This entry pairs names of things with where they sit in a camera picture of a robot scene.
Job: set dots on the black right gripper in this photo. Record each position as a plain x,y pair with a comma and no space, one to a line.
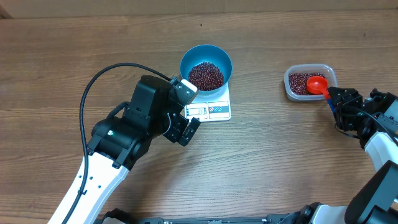
342,106

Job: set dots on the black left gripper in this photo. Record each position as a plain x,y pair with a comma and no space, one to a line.
181,124

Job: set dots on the red scoop with blue handle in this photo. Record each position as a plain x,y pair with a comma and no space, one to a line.
317,85

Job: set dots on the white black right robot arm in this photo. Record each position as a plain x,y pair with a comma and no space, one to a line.
374,123

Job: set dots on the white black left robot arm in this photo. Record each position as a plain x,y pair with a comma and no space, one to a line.
118,141

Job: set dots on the white digital kitchen scale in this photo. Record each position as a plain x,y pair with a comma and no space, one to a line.
210,108

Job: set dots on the red beans in bowl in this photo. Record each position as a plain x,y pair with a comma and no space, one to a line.
206,76

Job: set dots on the teal plastic bowl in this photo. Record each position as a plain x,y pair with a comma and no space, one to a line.
207,53

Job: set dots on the clear plastic container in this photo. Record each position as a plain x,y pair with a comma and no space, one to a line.
309,68

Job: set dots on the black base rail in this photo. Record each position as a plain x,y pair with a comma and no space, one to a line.
118,216

